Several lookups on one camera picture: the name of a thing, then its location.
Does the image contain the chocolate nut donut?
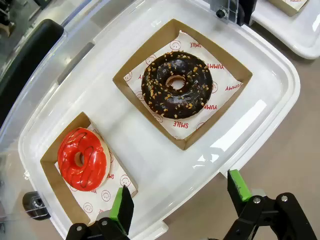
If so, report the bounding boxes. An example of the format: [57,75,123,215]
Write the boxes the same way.
[141,50,214,120]

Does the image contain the black lid handle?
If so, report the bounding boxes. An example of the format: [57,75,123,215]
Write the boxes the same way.
[0,19,65,126]

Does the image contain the red donut in box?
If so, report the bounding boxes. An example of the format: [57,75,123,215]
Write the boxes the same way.
[39,111,139,226]

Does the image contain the red glazed donut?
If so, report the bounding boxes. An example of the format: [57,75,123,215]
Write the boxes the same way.
[56,127,111,192]

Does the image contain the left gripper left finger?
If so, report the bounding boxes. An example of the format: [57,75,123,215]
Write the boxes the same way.
[65,184,135,240]

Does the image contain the white printed paper liner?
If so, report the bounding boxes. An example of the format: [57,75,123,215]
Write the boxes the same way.
[123,29,245,140]
[54,123,138,222]

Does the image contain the clear display lid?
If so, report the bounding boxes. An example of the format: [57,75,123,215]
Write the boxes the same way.
[0,0,240,221]

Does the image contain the yellow donut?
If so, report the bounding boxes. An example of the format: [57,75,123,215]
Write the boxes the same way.
[268,0,311,18]

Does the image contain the white display tray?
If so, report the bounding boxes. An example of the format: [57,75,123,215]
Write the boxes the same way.
[17,0,301,240]
[249,0,320,60]

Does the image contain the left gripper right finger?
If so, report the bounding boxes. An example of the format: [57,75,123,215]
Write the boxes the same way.
[222,169,318,240]

